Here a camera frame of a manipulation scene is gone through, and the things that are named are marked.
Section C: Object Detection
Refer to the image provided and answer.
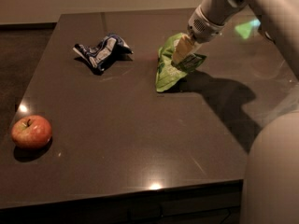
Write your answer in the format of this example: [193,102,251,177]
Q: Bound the red apple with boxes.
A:
[11,115,52,150]

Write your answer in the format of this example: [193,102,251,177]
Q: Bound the blue chip bag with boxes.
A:
[73,34,133,72]

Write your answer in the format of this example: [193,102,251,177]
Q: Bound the green rice chip bag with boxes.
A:
[155,33,206,92]

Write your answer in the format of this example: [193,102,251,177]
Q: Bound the dark cabinet drawer fronts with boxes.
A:
[0,180,243,224]

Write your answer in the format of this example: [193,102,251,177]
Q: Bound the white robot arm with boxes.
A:
[183,0,299,224]

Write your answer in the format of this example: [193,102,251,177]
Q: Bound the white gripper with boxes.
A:
[172,7,223,64]

